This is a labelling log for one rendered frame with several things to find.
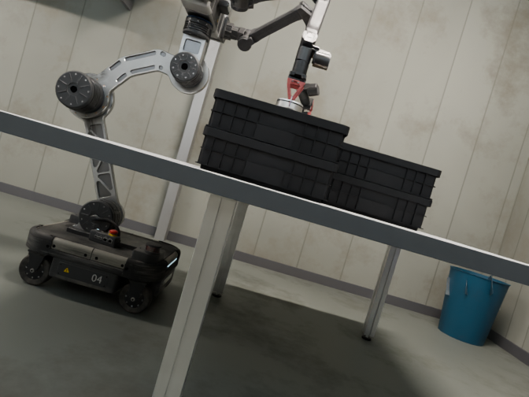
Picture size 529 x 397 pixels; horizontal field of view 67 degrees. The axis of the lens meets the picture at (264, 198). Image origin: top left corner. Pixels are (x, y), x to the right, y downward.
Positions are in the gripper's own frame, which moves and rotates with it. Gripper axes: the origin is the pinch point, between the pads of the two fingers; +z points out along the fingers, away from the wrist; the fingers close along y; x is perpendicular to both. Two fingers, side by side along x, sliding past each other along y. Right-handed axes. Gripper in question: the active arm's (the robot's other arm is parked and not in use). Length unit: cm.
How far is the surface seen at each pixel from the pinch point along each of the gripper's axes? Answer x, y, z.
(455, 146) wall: -145, 204, -42
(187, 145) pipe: 77, 184, 24
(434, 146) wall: -127, 204, -36
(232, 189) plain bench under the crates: 4, -73, 35
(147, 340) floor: 27, -3, 104
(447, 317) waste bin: -159, 153, 94
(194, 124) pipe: 76, 184, 6
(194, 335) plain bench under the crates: 4, -69, 68
